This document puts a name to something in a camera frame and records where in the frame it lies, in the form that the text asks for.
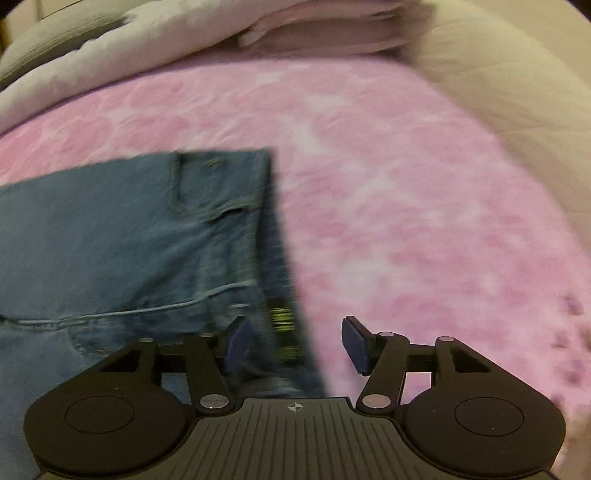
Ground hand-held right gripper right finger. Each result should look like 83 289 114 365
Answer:
342 316 492 412

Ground white striped quilt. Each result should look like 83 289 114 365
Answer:
0 7 259 134

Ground grey checked pillow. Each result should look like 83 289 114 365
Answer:
0 4 132 88

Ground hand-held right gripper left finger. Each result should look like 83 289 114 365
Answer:
99 316 256 412

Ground blue denim jeans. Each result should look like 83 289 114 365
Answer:
0 147 326 480

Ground cream padded headboard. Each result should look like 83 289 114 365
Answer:
402 0 591 278

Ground pink floral blanket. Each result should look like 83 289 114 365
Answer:
0 58 591 480

